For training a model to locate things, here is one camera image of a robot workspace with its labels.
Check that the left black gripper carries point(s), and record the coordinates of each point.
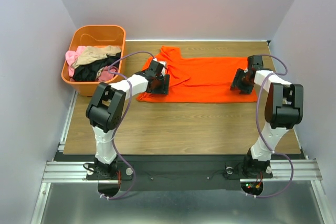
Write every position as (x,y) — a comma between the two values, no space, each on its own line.
(163,85)

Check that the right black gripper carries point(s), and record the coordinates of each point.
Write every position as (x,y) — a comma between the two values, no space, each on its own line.
(240,83)

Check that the orange t shirt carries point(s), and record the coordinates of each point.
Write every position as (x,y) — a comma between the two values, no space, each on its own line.
(199,80)

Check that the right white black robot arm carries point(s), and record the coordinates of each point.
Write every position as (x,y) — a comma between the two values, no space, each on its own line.
(283,110)

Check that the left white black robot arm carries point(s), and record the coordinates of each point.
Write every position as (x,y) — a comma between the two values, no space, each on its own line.
(105,112)

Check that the dusty pink garment in basket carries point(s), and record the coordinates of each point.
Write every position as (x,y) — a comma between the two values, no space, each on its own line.
(104,74)

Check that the black garment in basket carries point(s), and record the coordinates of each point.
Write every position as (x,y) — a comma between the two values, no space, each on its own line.
(87,73)

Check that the beige garment in basket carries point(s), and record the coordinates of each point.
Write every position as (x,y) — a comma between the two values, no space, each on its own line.
(91,54)

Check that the orange plastic laundry basket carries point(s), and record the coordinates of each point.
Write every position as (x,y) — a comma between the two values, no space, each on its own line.
(97,36)

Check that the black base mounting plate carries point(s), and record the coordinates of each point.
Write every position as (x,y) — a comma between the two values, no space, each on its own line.
(178,172)

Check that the light pink garment in basket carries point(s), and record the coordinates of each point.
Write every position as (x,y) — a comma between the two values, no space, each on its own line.
(71,57)

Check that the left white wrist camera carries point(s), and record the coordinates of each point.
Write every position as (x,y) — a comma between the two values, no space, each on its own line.
(164,68)

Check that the aluminium extrusion rail frame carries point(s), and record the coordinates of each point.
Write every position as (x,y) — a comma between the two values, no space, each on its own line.
(66,196)

